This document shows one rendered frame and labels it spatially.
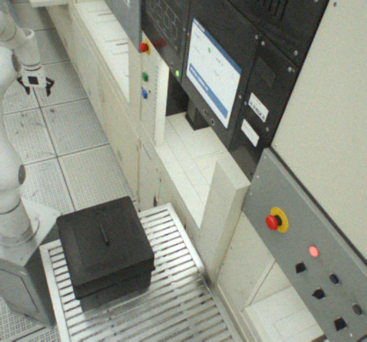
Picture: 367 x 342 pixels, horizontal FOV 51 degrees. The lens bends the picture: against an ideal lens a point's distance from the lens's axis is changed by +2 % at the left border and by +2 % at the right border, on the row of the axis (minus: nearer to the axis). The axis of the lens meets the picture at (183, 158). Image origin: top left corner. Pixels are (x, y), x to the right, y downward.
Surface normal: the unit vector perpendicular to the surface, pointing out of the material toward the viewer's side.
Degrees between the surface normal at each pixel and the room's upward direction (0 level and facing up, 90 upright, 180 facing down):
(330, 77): 90
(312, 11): 90
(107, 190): 0
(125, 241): 0
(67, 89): 0
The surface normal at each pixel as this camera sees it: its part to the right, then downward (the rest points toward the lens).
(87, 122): 0.10, -0.66
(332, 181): -0.90, 0.26
